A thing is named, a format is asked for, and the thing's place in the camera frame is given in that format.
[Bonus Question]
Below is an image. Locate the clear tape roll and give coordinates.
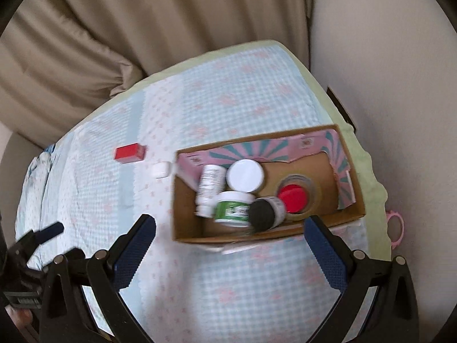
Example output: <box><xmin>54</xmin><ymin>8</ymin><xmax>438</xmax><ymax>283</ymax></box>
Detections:
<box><xmin>274</xmin><ymin>174</ymin><xmax>322</xmax><ymax>223</ymax></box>

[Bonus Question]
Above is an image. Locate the person's left hand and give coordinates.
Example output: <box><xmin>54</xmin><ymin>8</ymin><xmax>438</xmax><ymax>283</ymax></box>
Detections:
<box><xmin>8</xmin><ymin>308</ymin><xmax>33</xmax><ymax>330</ymax></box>

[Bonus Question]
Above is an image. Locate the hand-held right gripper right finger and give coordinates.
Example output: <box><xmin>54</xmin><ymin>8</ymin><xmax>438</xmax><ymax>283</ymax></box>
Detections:
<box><xmin>303</xmin><ymin>215</ymin><xmax>420</xmax><ymax>343</ymax></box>

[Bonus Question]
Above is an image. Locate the grey sofa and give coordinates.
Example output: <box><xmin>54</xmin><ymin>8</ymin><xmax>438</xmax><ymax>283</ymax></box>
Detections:
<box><xmin>0</xmin><ymin>125</ymin><xmax>48</xmax><ymax>204</ymax></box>

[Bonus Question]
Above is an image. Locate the black lid jar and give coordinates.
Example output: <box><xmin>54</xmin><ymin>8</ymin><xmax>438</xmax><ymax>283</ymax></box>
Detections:
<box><xmin>248</xmin><ymin>195</ymin><xmax>287</xmax><ymax>232</ymax></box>

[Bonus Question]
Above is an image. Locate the small red box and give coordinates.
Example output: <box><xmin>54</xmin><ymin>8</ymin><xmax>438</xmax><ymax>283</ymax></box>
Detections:
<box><xmin>114</xmin><ymin>143</ymin><xmax>147</xmax><ymax>163</ymax></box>

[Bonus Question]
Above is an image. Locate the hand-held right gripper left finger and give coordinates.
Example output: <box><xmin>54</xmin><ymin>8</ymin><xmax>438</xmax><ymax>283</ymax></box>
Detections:
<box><xmin>39</xmin><ymin>214</ymin><xmax>158</xmax><ymax>343</ymax></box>

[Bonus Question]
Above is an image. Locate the white lid green label jar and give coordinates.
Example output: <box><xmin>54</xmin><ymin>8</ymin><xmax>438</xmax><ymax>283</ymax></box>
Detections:
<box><xmin>213</xmin><ymin>190</ymin><xmax>256</xmax><ymax>228</ymax></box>

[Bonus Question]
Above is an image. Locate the light green mattress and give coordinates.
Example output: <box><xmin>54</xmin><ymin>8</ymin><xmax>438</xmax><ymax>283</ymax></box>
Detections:
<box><xmin>80</xmin><ymin>39</ymin><xmax>393</xmax><ymax>262</ymax></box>

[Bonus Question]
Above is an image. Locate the cardboard box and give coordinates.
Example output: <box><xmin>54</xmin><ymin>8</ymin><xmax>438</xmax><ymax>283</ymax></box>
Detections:
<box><xmin>172</xmin><ymin>124</ymin><xmax>367</xmax><ymax>255</ymax></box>

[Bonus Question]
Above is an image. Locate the blue checked bed sheet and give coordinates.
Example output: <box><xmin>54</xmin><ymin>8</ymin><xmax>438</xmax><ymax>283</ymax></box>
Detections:
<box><xmin>14</xmin><ymin>46</ymin><xmax>390</xmax><ymax>343</ymax></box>

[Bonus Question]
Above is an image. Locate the crumpled light blue cloth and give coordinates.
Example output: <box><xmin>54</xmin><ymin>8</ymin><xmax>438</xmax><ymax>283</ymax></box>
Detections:
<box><xmin>27</xmin><ymin>145</ymin><xmax>56</xmax><ymax>186</ymax></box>

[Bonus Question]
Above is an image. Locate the small red lid jar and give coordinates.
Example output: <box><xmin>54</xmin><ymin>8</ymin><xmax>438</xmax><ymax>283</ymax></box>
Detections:
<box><xmin>278</xmin><ymin>184</ymin><xmax>310</xmax><ymax>214</ymax></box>

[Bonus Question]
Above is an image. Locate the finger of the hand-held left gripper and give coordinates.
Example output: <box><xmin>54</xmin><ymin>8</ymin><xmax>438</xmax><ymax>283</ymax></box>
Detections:
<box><xmin>15</xmin><ymin>222</ymin><xmax>65</xmax><ymax>255</ymax></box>
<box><xmin>63</xmin><ymin>246</ymin><xmax>87</xmax><ymax>262</ymax></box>

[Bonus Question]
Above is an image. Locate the white pill bottle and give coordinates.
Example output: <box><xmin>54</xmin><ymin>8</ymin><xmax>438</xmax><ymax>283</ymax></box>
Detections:
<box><xmin>195</xmin><ymin>164</ymin><xmax>228</xmax><ymax>219</ymax></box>

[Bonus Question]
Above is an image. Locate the beige curtain panel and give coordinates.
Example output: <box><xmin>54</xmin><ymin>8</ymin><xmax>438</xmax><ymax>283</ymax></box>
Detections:
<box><xmin>0</xmin><ymin>0</ymin><xmax>148</xmax><ymax>149</ymax></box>
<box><xmin>46</xmin><ymin>0</ymin><xmax>318</xmax><ymax>81</ymax></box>

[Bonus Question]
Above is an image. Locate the white earbud case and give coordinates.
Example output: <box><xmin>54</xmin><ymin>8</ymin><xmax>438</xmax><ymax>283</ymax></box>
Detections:
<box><xmin>152</xmin><ymin>162</ymin><xmax>171</xmax><ymax>179</ymax></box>

